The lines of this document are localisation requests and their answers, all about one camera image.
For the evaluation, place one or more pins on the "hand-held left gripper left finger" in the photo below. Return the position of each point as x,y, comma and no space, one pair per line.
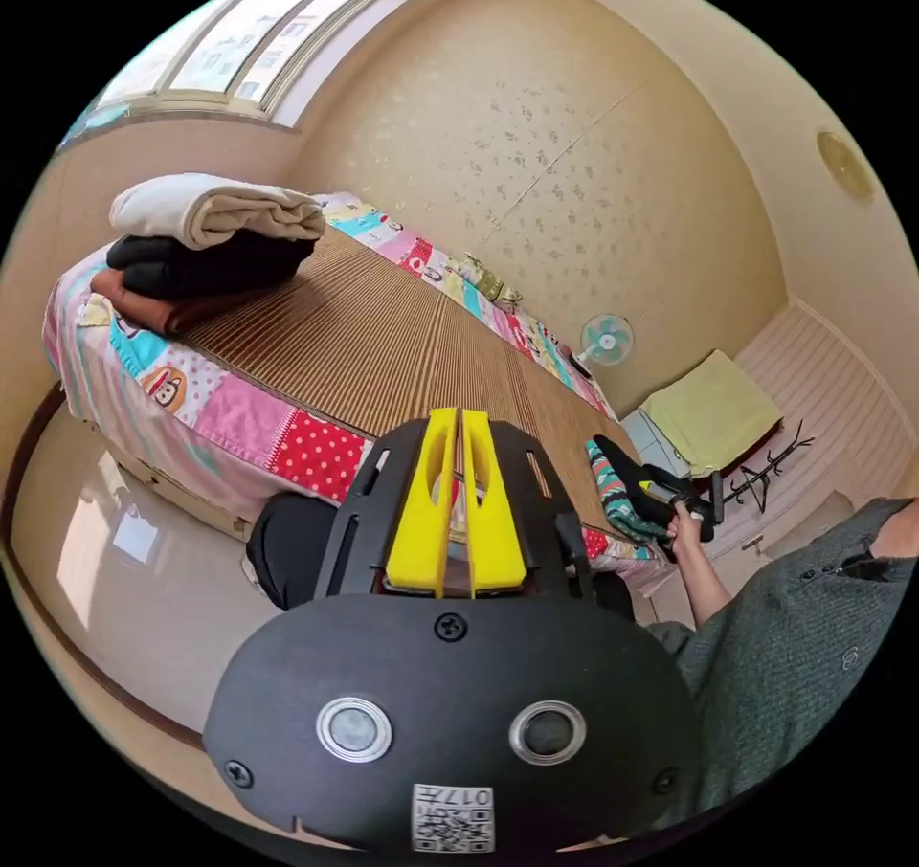
420,508

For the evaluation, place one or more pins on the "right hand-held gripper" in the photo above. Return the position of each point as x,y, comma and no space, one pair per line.
664,490

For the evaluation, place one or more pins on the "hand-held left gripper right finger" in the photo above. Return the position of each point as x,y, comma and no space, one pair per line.
495,522

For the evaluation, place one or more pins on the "black pants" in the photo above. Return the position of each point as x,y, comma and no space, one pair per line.
291,551

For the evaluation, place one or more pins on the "person's right forearm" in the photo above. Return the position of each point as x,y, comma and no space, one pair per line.
707,587

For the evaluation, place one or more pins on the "person's right hand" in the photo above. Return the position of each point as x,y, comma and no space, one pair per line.
685,533

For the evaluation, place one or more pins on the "teal patterned sweater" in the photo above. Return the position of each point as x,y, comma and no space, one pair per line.
619,501

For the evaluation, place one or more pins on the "pale cupboard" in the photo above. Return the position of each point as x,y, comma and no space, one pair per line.
655,443

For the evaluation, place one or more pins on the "chair with yellow cloth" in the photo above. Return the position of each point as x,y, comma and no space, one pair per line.
711,411

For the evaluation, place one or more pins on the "dark coat rack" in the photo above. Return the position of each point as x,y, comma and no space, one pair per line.
764,469

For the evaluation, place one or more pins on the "pale green fan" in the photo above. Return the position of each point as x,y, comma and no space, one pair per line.
607,339

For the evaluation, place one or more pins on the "bed with woven mat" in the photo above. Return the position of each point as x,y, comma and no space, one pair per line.
373,336

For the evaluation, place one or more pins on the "person's body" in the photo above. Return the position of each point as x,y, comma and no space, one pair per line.
797,652

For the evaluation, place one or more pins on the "green patterned pillow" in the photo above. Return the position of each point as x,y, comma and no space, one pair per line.
488,280

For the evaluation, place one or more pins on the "pile of clothes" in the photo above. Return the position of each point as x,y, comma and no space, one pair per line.
215,250

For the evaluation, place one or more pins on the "round ceiling lamp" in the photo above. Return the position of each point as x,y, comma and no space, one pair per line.
844,165

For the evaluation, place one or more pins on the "window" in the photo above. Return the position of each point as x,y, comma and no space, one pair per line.
230,34

